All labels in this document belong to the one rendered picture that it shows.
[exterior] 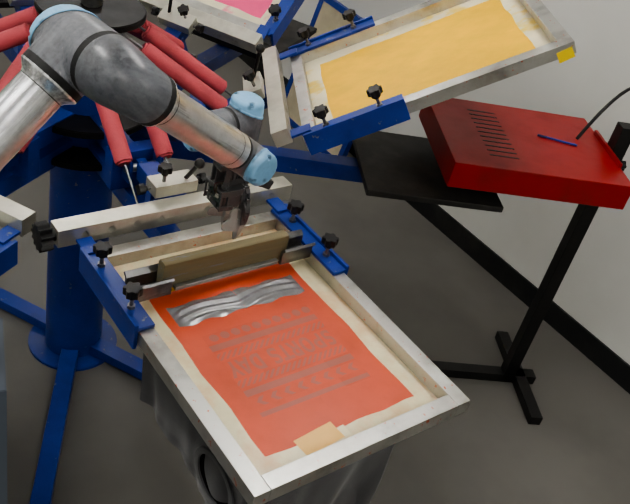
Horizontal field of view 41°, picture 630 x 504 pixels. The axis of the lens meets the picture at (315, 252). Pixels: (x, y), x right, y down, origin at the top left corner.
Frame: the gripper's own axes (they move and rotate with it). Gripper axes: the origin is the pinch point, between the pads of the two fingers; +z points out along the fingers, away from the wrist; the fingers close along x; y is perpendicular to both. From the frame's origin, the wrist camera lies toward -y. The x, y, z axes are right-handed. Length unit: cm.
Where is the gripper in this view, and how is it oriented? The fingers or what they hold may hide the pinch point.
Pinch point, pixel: (231, 227)
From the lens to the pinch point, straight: 201.3
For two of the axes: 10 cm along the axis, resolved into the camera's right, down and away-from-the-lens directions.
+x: 5.7, 5.8, -5.8
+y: -7.9, 2.1, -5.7
